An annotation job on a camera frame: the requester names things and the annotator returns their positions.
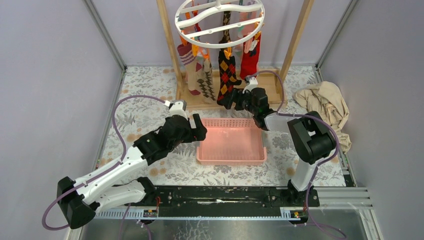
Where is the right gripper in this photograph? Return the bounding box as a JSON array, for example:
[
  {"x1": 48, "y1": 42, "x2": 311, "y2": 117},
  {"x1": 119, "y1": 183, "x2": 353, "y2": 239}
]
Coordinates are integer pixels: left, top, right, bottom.
[{"x1": 219, "y1": 87, "x2": 258, "y2": 116}]

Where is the wooden hanger stand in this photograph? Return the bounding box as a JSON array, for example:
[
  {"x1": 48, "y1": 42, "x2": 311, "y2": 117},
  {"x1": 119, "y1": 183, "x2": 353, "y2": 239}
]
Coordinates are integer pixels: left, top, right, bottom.
[{"x1": 155, "y1": 0, "x2": 316, "y2": 112}]

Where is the black red yellow argyle sock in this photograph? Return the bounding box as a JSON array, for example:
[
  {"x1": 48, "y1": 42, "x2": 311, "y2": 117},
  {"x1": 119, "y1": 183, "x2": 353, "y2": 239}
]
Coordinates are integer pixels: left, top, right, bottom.
[{"x1": 216, "y1": 51, "x2": 242, "y2": 106}]

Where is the pink plastic basket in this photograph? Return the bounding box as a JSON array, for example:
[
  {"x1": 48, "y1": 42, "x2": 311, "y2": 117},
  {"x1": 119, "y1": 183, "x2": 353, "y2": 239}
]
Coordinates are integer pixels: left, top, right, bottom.
[{"x1": 196, "y1": 118, "x2": 268, "y2": 166}]

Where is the beige brown argyle sock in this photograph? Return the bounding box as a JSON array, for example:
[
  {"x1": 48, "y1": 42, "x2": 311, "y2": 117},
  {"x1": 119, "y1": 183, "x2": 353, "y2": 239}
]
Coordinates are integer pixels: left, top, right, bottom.
[{"x1": 196, "y1": 58, "x2": 217, "y2": 103}]

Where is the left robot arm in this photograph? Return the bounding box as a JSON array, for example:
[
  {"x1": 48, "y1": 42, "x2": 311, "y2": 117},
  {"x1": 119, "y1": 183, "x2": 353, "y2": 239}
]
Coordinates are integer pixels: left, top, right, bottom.
[{"x1": 57, "y1": 114, "x2": 207, "y2": 229}]

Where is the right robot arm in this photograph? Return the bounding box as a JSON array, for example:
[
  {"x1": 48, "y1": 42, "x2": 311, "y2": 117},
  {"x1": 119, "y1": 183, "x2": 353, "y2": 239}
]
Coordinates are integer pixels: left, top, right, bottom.
[{"x1": 217, "y1": 87, "x2": 337, "y2": 206}]

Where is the white round clip hanger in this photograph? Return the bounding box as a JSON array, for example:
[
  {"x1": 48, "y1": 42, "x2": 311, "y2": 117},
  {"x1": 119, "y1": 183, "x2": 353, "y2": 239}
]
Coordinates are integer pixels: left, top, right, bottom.
[{"x1": 173, "y1": 0, "x2": 266, "y2": 49}]

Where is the beige crumpled cloth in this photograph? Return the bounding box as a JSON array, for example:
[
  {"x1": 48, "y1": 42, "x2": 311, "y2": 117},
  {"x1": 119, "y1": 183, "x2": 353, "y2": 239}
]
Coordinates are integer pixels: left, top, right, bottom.
[{"x1": 293, "y1": 81, "x2": 352, "y2": 154}]

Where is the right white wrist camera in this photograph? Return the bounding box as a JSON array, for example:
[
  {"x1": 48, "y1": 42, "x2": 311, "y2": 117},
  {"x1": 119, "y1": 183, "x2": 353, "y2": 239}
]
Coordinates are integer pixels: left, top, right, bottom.
[{"x1": 242, "y1": 77, "x2": 258, "y2": 94}]

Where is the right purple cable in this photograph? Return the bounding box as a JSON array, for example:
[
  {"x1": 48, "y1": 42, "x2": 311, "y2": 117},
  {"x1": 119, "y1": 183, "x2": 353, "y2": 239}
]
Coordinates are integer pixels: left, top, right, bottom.
[{"x1": 245, "y1": 70, "x2": 347, "y2": 240}]

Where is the purple cable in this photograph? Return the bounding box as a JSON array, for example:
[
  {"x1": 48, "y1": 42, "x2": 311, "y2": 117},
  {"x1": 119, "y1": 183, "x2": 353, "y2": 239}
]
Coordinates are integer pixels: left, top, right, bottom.
[
  {"x1": 41, "y1": 95, "x2": 171, "y2": 240},
  {"x1": 245, "y1": 70, "x2": 347, "y2": 240}
]

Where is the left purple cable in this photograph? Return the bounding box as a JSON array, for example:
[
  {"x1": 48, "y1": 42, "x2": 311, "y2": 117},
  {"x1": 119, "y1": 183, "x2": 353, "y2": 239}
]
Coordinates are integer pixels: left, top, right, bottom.
[{"x1": 41, "y1": 95, "x2": 171, "y2": 240}]

